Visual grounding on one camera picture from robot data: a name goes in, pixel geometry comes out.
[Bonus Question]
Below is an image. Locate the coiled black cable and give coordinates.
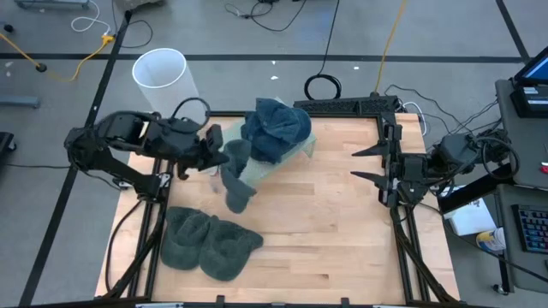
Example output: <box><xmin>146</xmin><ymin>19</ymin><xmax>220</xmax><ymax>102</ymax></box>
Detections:
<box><xmin>303</xmin><ymin>0</ymin><xmax>343</xmax><ymax>101</ymax></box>

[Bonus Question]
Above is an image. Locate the green fabric cap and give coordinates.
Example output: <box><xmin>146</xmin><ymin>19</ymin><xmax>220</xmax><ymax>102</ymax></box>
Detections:
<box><xmin>198</xmin><ymin>215</ymin><xmax>265</xmax><ymax>282</ymax></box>
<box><xmin>160</xmin><ymin>206</ymin><xmax>211</xmax><ymax>271</ymax></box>
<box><xmin>219</xmin><ymin>139</ymin><xmax>259</xmax><ymax>215</ymax></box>

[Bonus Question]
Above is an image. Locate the grey metal floor bar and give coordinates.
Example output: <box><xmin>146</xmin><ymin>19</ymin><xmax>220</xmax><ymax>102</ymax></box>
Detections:
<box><xmin>15</xmin><ymin>0</ymin><xmax>91</xmax><ymax>9</ymax></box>

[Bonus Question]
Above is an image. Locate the grey metal floor foot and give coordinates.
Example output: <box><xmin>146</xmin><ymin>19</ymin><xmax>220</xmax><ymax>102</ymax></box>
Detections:
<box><xmin>0</xmin><ymin>94</ymin><xmax>42</xmax><ymax>110</ymax></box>

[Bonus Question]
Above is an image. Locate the white paper box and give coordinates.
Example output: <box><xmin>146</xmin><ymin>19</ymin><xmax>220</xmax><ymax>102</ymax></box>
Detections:
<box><xmin>440</xmin><ymin>186</ymin><xmax>497</xmax><ymax>237</ymax></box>

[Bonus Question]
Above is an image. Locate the pale green perforated shelf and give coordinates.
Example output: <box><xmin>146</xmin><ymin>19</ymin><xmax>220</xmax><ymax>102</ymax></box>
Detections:
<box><xmin>204</xmin><ymin>96</ymin><xmax>319</xmax><ymax>189</ymax></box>

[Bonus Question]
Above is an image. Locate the black frame cable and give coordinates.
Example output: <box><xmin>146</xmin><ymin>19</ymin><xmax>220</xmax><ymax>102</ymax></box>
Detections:
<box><xmin>104</xmin><ymin>198</ymin><xmax>145</xmax><ymax>296</ymax></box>

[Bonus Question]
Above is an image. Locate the black desk leg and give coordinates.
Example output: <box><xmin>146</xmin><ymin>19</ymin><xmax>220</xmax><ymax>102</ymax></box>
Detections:
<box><xmin>491</xmin><ymin>252</ymin><xmax>513</xmax><ymax>296</ymax></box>

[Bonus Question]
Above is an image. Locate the black box with labels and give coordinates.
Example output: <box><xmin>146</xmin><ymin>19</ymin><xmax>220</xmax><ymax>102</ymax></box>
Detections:
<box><xmin>509</xmin><ymin>82</ymin><xmax>548</xmax><ymax>119</ymax></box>

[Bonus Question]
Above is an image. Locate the white canister yellow blue label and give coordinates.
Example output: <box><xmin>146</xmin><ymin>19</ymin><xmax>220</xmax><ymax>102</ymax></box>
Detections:
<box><xmin>474</xmin><ymin>226</ymin><xmax>508</xmax><ymax>253</ymax></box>

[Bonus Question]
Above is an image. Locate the white cable loop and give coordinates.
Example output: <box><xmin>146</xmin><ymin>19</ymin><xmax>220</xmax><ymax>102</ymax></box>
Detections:
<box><xmin>401</xmin><ymin>100</ymin><xmax>429</xmax><ymax>136</ymax></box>

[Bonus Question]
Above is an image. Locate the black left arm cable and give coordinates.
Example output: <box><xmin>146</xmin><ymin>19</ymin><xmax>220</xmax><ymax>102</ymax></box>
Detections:
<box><xmin>170</xmin><ymin>97</ymin><xmax>212</xmax><ymax>134</ymax></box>

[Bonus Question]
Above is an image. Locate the black desk support bar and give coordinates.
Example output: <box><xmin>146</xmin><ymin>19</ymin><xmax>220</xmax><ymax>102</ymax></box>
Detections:
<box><xmin>437</xmin><ymin>164</ymin><xmax>515</xmax><ymax>215</ymax></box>

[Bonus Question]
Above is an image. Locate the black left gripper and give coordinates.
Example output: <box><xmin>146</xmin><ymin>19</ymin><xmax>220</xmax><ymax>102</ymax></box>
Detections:
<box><xmin>177</xmin><ymin>123</ymin><xmax>230</xmax><ymax>181</ymax></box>

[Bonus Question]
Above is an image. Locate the black wheeled base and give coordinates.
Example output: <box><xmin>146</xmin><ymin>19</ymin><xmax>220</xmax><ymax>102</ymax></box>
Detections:
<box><xmin>0</xmin><ymin>131</ymin><xmax>18</xmax><ymax>154</ymax></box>

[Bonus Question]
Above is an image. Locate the thin black floor cable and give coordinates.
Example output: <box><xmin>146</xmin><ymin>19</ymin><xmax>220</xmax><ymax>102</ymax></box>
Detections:
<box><xmin>0</xmin><ymin>163</ymin><xmax>72</xmax><ymax>169</ymax></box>
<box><xmin>111</xmin><ymin>0</ymin><xmax>154</xmax><ymax>49</ymax></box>
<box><xmin>225</xmin><ymin>0</ymin><xmax>310</xmax><ymax>33</ymax></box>
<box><xmin>383</xmin><ymin>83</ymin><xmax>502</xmax><ymax>138</ymax></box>

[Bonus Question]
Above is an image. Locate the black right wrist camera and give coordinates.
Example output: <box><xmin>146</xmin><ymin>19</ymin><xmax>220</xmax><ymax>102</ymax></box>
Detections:
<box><xmin>402</xmin><ymin>153</ymin><xmax>430</xmax><ymax>183</ymax></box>

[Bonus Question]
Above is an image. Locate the white floor cable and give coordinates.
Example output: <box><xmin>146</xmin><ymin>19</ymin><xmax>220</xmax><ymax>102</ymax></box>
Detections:
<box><xmin>70</xmin><ymin>0</ymin><xmax>111</xmax><ymax>35</ymax></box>

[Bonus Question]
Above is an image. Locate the black keyboard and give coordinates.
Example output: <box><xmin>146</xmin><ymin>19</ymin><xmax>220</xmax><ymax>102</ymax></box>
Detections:
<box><xmin>511</xmin><ymin>204</ymin><xmax>548</xmax><ymax>254</ymax></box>

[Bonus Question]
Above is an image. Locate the black aluminium table frame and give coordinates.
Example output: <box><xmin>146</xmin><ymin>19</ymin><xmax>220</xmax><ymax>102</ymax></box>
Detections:
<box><xmin>94</xmin><ymin>95</ymin><xmax>462</xmax><ymax>308</ymax></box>

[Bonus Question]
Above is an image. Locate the grey side desk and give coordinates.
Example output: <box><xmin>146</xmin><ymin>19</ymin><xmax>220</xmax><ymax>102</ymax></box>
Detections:
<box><xmin>494</xmin><ymin>182</ymin><xmax>548</xmax><ymax>295</ymax></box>
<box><xmin>494</xmin><ymin>78</ymin><xmax>548</xmax><ymax>190</ymax></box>

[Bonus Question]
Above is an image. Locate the black perforated frame bar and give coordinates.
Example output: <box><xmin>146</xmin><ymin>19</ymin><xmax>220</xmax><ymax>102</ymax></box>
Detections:
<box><xmin>294</xmin><ymin>95</ymin><xmax>400</xmax><ymax>117</ymax></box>

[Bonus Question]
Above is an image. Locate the open laptop screen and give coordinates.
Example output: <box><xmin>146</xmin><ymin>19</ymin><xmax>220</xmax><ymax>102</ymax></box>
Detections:
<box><xmin>512</xmin><ymin>45</ymin><xmax>548</xmax><ymax>86</ymax></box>

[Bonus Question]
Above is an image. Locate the yellow extension cord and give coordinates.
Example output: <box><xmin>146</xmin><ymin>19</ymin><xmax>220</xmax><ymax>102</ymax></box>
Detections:
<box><xmin>0</xmin><ymin>32</ymin><xmax>116</xmax><ymax>83</ymax></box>

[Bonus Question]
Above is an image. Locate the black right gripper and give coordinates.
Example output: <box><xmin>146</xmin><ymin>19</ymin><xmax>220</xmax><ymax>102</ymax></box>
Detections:
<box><xmin>349</xmin><ymin>123</ymin><xmax>404</xmax><ymax>209</ymax></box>

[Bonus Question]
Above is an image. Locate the white cylindrical bin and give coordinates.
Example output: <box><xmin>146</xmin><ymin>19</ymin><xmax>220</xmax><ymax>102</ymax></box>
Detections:
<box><xmin>131</xmin><ymin>47</ymin><xmax>202</xmax><ymax>123</ymax></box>

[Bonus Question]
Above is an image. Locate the long yellow cable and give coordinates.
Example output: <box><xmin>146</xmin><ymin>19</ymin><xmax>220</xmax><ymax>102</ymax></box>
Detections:
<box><xmin>374</xmin><ymin>0</ymin><xmax>408</xmax><ymax>96</ymax></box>

